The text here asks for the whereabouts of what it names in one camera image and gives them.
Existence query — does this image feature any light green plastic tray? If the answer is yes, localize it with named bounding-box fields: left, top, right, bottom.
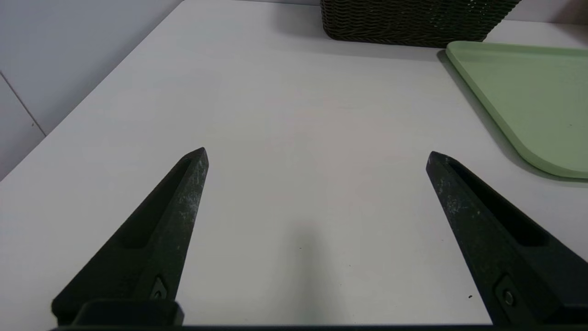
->
left=446, top=40, right=588, bottom=179

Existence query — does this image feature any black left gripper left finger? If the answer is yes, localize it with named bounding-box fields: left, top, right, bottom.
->
left=51, top=147, right=209, bottom=327

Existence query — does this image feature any dark brown wicker basket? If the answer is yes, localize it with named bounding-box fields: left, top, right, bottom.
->
left=320, top=0, right=522, bottom=49

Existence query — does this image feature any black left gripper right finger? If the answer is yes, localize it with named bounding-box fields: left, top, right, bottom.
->
left=426, top=151, right=588, bottom=327

